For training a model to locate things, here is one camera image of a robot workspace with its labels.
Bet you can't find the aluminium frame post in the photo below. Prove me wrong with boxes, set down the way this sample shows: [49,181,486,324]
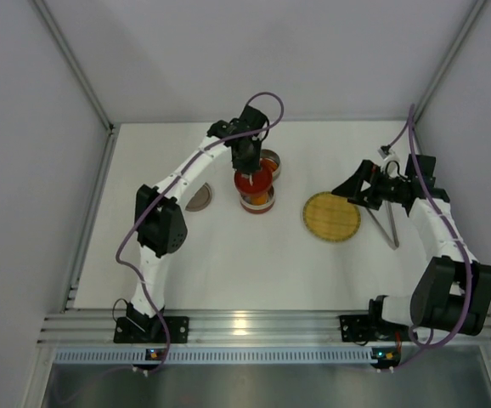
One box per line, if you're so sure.
[31,0,116,131]
[414,0,490,123]

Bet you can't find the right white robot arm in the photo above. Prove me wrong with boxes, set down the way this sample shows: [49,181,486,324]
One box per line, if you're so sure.
[331,155,491,336]

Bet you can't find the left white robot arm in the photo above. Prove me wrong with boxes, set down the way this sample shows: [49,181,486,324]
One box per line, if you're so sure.
[114,105,269,343]

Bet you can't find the steel food tongs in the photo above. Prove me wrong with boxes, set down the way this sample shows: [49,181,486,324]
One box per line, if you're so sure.
[366,201,400,250]

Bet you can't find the sesame burger bun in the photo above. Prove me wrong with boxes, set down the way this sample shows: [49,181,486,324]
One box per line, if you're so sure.
[251,193,269,206]

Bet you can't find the left aluminium frame post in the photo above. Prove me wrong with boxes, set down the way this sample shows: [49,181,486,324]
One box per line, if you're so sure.
[31,0,116,131]

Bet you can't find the orange fried chicken piece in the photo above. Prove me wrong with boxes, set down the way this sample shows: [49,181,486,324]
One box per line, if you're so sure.
[262,158,279,174]

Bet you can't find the red round lid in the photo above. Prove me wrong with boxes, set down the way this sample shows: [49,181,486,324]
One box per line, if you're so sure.
[234,167,273,197]

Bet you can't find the round bamboo tray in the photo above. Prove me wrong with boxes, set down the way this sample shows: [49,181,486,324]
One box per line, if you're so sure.
[302,191,361,243]

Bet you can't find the taupe round lid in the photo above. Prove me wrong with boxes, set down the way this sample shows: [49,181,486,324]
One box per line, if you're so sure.
[185,183,212,213]

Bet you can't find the steel bowl taupe base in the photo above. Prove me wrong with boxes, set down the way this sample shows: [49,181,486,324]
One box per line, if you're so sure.
[261,149,281,180]

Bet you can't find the steel bowl red base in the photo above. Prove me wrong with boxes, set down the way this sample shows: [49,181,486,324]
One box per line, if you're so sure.
[240,187,275,214]

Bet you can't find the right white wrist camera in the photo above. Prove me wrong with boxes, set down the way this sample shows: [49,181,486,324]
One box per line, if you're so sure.
[378,144,400,169]

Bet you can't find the right aluminium frame post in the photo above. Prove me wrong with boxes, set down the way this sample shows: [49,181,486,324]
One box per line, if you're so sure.
[414,0,490,123]

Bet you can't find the slotted cable duct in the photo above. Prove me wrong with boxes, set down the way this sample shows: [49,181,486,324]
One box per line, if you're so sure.
[54,347,404,366]

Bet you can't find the aluminium mounting rail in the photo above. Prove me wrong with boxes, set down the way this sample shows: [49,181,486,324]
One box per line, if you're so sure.
[37,309,491,346]

